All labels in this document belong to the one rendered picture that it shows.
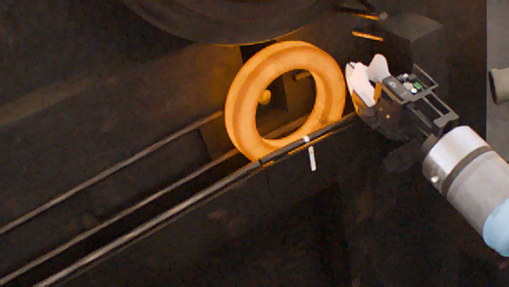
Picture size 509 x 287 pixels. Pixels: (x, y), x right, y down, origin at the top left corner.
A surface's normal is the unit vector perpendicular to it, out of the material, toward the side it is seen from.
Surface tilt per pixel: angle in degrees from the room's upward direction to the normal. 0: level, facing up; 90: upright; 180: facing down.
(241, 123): 90
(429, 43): 90
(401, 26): 0
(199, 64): 90
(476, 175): 34
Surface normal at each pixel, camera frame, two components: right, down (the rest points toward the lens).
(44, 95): -0.17, -0.82
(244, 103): 0.49, 0.41
